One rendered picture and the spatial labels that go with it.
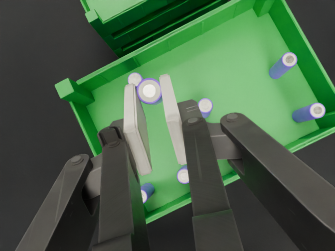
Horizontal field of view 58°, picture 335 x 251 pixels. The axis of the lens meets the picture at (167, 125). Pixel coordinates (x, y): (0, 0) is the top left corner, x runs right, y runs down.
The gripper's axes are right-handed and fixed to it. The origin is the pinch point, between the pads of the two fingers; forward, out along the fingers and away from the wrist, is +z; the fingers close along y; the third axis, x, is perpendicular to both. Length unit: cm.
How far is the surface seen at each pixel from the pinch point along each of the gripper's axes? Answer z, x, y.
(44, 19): 70, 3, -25
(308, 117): 13.7, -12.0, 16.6
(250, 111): 19.6, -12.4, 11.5
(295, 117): 17.0, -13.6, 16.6
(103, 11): 49.4, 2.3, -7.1
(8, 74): 64, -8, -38
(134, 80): 18.5, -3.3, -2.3
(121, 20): 44.6, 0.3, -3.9
